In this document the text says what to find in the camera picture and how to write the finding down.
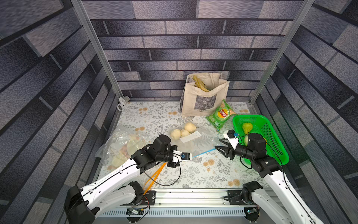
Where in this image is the green fruit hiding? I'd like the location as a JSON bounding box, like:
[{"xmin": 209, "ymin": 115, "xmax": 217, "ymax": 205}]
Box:
[{"xmin": 242, "ymin": 123, "xmax": 253, "ymax": 135}]

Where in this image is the clear bag of buns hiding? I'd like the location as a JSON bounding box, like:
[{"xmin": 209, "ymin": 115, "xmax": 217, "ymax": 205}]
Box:
[{"xmin": 168, "ymin": 122, "xmax": 220, "ymax": 157}]

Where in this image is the clear orange zip-top bag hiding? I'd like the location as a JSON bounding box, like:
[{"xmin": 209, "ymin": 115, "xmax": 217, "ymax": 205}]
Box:
[{"xmin": 98, "ymin": 124, "xmax": 171, "ymax": 189}]

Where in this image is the beige round fruit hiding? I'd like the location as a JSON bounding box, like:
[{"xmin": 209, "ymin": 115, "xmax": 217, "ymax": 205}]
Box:
[{"xmin": 244, "ymin": 136, "xmax": 249, "ymax": 146}]

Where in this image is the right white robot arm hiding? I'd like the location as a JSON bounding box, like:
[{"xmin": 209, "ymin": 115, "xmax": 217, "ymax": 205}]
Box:
[{"xmin": 215, "ymin": 130, "xmax": 322, "ymax": 224}]

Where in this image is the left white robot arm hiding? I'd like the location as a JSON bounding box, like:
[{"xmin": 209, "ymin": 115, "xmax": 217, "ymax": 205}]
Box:
[{"xmin": 63, "ymin": 134, "xmax": 192, "ymax": 224}]

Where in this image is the green chips bag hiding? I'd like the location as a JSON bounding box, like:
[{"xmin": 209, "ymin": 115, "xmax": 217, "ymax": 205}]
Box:
[{"xmin": 206, "ymin": 100, "xmax": 236, "ymax": 132}]

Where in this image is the beige canvas tote bag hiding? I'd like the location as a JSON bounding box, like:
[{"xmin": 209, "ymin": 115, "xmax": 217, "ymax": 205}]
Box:
[{"xmin": 180, "ymin": 72, "xmax": 229, "ymax": 117}]

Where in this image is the green plastic basket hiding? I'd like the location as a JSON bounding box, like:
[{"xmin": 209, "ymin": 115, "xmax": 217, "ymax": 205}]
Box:
[{"xmin": 232, "ymin": 114, "xmax": 289, "ymax": 165}]

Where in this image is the white cup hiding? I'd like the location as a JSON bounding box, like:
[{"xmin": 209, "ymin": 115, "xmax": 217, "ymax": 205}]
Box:
[{"xmin": 117, "ymin": 96, "xmax": 130, "ymax": 112}]

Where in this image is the right circuit board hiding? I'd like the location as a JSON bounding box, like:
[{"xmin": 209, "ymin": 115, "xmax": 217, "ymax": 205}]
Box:
[{"xmin": 244, "ymin": 208, "xmax": 260, "ymax": 223}]

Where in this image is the circuit board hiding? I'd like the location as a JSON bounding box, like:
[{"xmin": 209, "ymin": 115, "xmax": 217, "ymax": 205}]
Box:
[
  {"xmin": 244, "ymin": 208, "xmax": 260, "ymax": 223},
  {"xmin": 126, "ymin": 207, "xmax": 147, "ymax": 217}
]

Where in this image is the left circuit board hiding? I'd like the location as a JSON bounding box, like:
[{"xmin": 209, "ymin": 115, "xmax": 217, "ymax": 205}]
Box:
[{"xmin": 126, "ymin": 207, "xmax": 147, "ymax": 217}]

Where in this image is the yellow snack packet in tote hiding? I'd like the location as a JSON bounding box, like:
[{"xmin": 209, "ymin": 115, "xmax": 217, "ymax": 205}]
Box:
[{"xmin": 192, "ymin": 75, "xmax": 209, "ymax": 92}]

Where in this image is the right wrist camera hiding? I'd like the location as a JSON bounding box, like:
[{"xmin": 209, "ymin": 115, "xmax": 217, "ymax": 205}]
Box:
[{"xmin": 223, "ymin": 130, "xmax": 239, "ymax": 149}]

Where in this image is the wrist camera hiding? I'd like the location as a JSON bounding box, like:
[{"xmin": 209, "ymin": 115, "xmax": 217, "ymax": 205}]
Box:
[
  {"xmin": 172, "ymin": 150, "xmax": 193, "ymax": 162},
  {"xmin": 223, "ymin": 130, "xmax": 239, "ymax": 149}
]

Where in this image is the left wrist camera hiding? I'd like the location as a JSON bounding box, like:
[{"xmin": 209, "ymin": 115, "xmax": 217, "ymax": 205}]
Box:
[{"xmin": 172, "ymin": 150, "xmax": 193, "ymax": 162}]

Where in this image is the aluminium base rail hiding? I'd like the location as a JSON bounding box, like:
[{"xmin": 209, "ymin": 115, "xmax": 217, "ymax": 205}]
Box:
[{"xmin": 98, "ymin": 189, "xmax": 264, "ymax": 219}]

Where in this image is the right aluminium frame post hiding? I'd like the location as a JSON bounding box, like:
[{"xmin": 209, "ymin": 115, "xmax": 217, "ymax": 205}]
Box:
[{"xmin": 249, "ymin": 0, "xmax": 314, "ymax": 106}]

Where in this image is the aluminium frame post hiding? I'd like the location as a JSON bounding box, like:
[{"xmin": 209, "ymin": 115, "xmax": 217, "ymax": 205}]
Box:
[
  {"xmin": 249, "ymin": 0, "xmax": 314, "ymax": 106},
  {"xmin": 71, "ymin": 0, "xmax": 124, "ymax": 98}
]

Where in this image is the left aluminium frame post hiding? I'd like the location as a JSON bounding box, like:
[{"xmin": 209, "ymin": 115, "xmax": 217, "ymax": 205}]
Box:
[{"xmin": 71, "ymin": 0, "xmax": 124, "ymax": 98}]

